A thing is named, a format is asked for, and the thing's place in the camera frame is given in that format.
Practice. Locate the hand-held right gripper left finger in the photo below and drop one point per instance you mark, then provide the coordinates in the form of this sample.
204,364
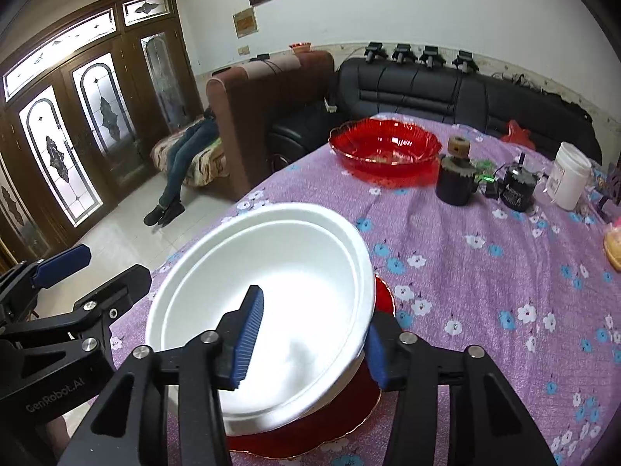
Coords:
248,335

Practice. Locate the wall notice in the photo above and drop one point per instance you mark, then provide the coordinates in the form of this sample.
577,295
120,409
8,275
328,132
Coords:
244,23

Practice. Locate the green packet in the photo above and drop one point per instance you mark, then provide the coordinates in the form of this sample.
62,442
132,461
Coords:
482,170

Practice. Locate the white charger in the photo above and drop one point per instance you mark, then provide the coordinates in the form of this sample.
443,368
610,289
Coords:
332,105

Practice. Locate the red glass bowl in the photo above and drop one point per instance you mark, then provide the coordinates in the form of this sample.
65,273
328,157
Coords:
388,150

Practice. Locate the wooden glass-panel door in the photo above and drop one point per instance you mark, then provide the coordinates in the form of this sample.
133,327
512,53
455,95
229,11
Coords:
87,121

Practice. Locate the yellow packet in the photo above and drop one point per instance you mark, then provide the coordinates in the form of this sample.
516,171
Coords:
613,252

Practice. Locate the red gold-rimmed plate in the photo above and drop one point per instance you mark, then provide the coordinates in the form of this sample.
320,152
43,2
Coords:
354,407

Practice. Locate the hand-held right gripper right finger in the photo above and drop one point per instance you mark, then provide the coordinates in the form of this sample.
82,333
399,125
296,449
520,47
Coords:
377,361

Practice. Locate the black metal stand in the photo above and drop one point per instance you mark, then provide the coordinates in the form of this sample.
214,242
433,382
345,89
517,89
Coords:
612,194

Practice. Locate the black device on sofa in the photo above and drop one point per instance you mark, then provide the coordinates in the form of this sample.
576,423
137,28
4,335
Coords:
402,53
431,56
374,52
463,59

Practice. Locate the purple floral tablecloth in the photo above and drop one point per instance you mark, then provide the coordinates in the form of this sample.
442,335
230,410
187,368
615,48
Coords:
461,301

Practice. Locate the red plastic bag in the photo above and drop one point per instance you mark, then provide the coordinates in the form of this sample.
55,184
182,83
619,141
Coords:
518,136

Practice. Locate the small red dish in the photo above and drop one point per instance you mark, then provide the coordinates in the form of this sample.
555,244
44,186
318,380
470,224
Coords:
301,47

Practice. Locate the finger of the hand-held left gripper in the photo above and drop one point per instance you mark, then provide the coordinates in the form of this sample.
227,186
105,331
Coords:
126,286
63,264

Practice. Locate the black motor with brown wheel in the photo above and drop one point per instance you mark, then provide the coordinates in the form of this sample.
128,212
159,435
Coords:
453,182

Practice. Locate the brown armchair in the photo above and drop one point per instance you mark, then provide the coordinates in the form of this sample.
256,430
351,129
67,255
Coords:
252,121

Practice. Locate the black cylindrical motor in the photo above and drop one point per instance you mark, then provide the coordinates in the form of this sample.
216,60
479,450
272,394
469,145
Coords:
518,189

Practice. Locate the white foam bowl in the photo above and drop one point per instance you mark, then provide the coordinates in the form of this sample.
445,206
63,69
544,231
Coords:
291,262

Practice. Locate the small black adapter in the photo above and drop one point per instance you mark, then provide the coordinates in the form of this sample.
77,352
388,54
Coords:
492,190

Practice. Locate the white plastic jar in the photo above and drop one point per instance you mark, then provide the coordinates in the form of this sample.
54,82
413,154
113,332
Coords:
567,179

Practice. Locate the black leather sofa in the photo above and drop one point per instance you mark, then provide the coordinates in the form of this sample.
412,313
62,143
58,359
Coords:
412,92

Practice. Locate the patterned couch cushion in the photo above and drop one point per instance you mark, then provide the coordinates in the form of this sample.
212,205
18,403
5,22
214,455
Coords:
203,165

